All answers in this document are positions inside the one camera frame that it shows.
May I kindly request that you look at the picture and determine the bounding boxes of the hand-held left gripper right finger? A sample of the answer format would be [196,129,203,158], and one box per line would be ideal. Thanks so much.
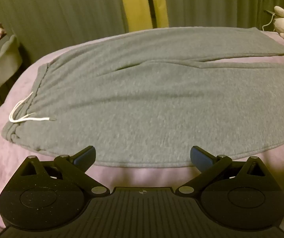
[178,145,266,195]

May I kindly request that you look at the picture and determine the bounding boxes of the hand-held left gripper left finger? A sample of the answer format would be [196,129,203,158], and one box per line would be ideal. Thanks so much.
[19,146,111,195]

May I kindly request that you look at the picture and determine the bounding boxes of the grey sweat pants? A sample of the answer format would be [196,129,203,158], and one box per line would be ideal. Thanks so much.
[2,27,284,169]

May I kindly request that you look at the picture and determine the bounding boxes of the pink fleece blanket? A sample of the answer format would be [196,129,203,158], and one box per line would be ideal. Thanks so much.
[0,26,284,228]

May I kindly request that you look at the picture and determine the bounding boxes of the grey pleated curtain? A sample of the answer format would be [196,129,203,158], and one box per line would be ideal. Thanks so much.
[0,0,129,63]
[163,0,284,31]

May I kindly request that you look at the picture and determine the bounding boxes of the white cable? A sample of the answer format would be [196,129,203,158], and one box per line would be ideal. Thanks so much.
[262,14,275,32]

